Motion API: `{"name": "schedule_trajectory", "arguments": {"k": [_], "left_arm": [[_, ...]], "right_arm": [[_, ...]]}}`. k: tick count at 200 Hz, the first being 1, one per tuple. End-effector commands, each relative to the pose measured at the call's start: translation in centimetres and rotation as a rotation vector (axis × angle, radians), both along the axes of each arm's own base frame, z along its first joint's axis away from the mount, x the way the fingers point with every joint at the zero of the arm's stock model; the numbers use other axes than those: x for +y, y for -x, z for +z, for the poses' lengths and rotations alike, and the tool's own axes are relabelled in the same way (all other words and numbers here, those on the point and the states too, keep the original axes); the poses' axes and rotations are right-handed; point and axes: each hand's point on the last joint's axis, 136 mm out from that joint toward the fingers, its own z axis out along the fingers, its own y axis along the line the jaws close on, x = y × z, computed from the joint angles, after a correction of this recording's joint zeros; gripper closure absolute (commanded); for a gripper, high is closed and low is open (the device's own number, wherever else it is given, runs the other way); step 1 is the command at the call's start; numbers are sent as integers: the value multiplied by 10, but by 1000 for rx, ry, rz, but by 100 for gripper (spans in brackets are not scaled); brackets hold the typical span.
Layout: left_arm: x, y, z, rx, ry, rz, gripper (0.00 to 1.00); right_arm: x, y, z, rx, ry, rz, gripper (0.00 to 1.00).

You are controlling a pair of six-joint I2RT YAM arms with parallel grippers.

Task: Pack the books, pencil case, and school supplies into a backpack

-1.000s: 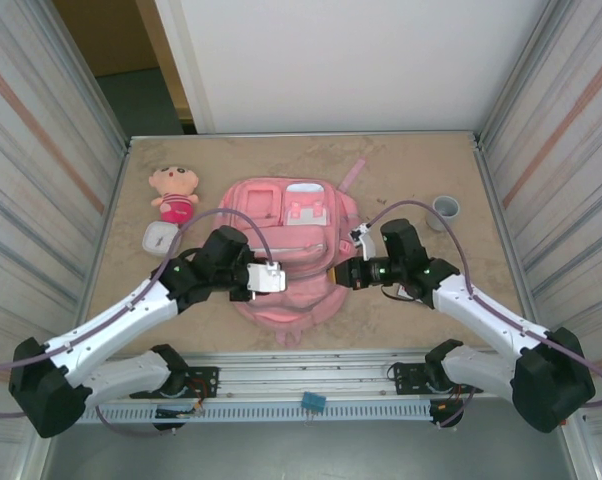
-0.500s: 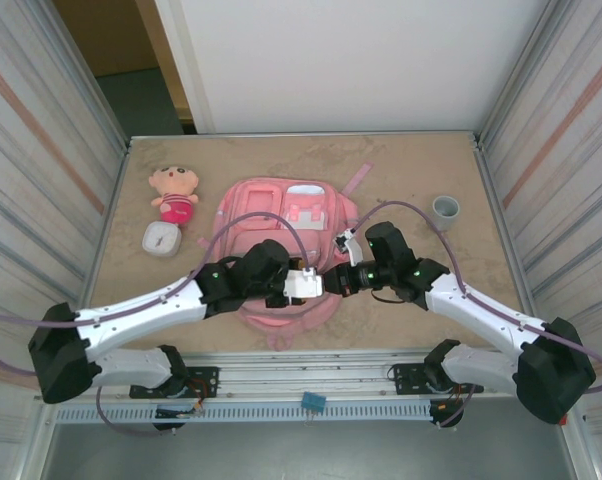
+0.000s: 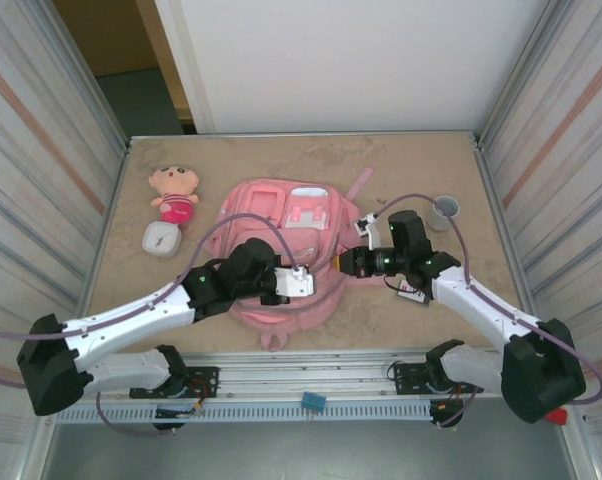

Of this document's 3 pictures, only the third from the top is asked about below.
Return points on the aluminium table edge rail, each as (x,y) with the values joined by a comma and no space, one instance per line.
(301,135)

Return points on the pink plush doll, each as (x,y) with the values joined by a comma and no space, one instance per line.
(173,187)

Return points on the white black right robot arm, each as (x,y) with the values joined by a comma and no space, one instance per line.
(481,305)

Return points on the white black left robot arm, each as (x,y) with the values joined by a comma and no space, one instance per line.
(131,320)

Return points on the tan wooden door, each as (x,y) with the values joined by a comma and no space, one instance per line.
(166,60)

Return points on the white square alarm clock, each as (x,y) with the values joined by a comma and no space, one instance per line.
(161,240)

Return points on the small circuit board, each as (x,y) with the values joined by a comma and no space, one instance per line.
(173,413)

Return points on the aluminium enclosure post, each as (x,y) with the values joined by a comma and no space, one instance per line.
(83,75)
(521,75)

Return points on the small red block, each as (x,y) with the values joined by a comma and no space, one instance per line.
(558,416)

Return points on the pink backpack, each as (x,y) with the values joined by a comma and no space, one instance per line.
(266,202)

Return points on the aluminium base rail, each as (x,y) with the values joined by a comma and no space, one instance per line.
(301,372)

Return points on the blue terminal connector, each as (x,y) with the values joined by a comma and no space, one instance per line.
(313,401)

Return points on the grey plastic cup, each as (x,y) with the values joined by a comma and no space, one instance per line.
(446,205)

